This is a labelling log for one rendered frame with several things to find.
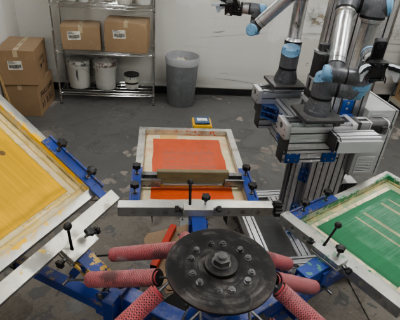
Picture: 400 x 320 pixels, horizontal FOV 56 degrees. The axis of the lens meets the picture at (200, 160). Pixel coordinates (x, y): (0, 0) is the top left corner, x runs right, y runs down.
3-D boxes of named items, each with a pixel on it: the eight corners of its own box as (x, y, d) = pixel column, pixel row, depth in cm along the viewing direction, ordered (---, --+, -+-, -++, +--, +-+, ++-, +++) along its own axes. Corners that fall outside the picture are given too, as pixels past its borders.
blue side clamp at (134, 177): (133, 176, 199) (133, 164, 195) (142, 176, 199) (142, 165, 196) (128, 213, 173) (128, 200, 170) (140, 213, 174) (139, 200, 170)
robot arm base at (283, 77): (291, 77, 258) (294, 63, 253) (300, 85, 245) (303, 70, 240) (270, 77, 255) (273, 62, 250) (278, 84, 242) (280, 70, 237)
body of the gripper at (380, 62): (386, 84, 147) (381, 74, 157) (390, 62, 143) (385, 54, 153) (365, 84, 149) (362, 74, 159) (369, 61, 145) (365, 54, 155)
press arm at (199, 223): (189, 216, 166) (190, 207, 164) (203, 216, 167) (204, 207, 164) (192, 244, 152) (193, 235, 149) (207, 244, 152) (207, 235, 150)
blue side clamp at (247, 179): (236, 177, 205) (238, 166, 201) (246, 177, 205) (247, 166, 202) (247, 213, 179) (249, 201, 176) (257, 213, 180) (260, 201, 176)
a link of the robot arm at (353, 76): (343, 85, 176) (349, 61, 170) (367, 89, 174) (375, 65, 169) (344, 91, 170) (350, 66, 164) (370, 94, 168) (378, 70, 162)
